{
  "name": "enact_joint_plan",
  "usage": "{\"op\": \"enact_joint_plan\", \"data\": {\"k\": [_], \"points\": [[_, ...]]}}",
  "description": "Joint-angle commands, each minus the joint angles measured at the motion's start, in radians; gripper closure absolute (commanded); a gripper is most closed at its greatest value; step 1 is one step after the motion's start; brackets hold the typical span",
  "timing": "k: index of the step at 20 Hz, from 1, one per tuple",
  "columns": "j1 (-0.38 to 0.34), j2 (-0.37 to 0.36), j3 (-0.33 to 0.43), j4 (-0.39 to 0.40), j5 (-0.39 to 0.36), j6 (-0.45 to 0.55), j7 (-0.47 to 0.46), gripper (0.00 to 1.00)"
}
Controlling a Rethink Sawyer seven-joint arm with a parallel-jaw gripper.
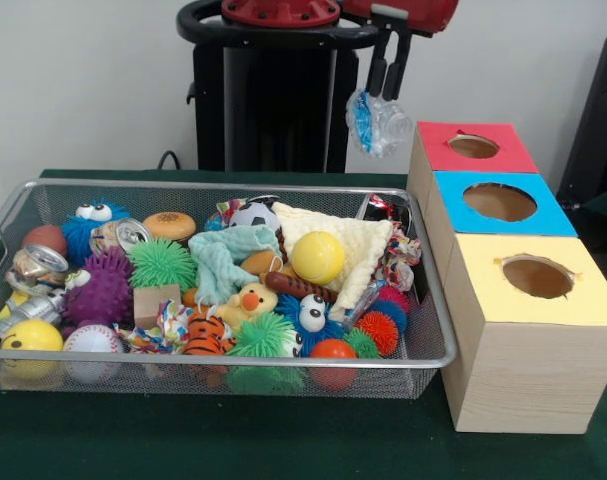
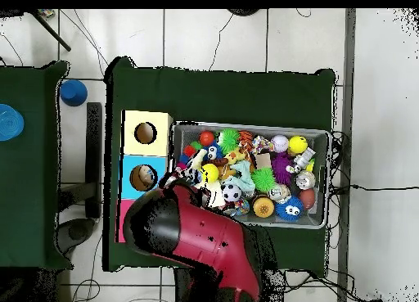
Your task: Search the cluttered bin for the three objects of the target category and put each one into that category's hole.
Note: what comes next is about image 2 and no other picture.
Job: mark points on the crushed clear bottle blue label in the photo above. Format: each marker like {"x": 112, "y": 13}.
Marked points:
{"x": 150, "y": 175}
{"x": 186, "y": 176}

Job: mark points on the cream muslin cloth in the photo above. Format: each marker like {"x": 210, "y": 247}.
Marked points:
{"x": 217, "y": 192}

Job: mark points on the orange striped tiger plush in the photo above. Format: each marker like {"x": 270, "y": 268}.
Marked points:
{"x": 245, "y": 138}

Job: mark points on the blue spiky toy with eyes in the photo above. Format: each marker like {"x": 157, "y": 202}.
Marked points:
{"x": 289, "y": 213}

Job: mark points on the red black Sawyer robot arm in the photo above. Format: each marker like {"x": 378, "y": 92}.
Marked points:
{"x": 203, "y": 236}

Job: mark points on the wooden box with three holes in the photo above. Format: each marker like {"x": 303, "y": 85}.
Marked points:
{"x": 160, "y": 145}

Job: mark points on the shallow metal mesh bin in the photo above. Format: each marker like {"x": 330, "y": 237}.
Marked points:
{"x": 294, "y": 133}

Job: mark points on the yellow tennis ball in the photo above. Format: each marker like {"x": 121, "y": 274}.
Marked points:
{"x": 209, "y": 173}

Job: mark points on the orange red ball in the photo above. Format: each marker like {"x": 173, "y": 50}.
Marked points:
{"x": 207, "y": 138}

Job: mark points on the green spiky ball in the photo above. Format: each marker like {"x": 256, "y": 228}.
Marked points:
{"x": 228, "y": 140}

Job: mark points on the light teal muslin cloth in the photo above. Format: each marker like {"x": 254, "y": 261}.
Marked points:
{"x": 244, "y": 177}

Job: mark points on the dark green table cloth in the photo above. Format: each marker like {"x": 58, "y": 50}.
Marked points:
{"x": 222, "y": 95}
{"x": 29, "y": 184}

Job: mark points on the toy hamburger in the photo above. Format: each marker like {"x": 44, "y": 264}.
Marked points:
{"x": 263, "y": 206}

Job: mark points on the white baseball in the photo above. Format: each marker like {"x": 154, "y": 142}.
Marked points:
{"x": 280, "y": 144}

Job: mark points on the purple spiky toy with eyes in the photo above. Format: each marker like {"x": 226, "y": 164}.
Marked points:
{"x": 282, "y": 166}

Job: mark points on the yellow smiley ball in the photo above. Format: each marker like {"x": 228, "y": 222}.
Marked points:
{"x": 298, "y": 145}

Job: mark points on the dark grey round seat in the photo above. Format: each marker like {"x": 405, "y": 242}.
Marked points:
{"x": 77, "y": 231}

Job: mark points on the blue plastic cup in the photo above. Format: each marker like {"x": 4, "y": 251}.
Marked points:
{"x": 73, "y": 93}

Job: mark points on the black round stand base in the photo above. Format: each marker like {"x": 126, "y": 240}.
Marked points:
{"x": 244, "y": 11}

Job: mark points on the black pole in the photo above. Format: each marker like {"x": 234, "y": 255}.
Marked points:
{"x": 52, "y": 33}

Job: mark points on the blue round lid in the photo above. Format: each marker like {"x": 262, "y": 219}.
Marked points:
{"x": 9, "y": 122}

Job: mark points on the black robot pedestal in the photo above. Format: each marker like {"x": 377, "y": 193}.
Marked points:
{"x": 183, "y": 287}

